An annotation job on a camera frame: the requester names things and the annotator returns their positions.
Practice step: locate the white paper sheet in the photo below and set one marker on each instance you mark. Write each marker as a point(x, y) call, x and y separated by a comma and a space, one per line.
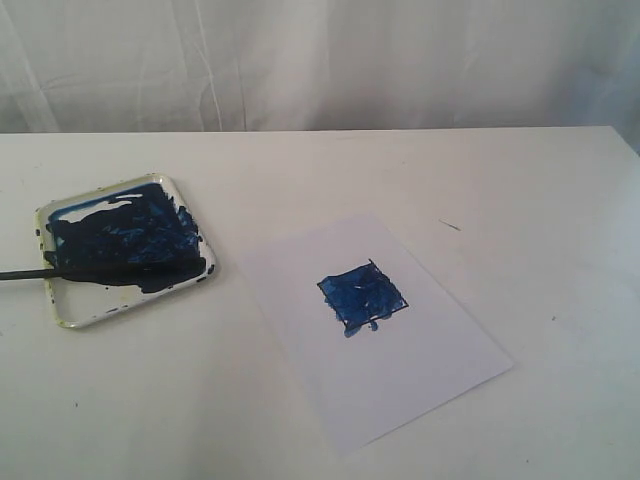
point(375, 340)

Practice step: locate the black paintbrush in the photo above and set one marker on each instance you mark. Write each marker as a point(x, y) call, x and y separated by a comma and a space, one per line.
point(126, 269)

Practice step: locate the white paint tray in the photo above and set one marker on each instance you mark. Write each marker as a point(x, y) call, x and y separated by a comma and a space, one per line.
point(141, 220)

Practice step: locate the white backdrop curtain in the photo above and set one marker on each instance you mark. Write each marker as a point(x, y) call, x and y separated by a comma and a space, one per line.
point(138, 66)

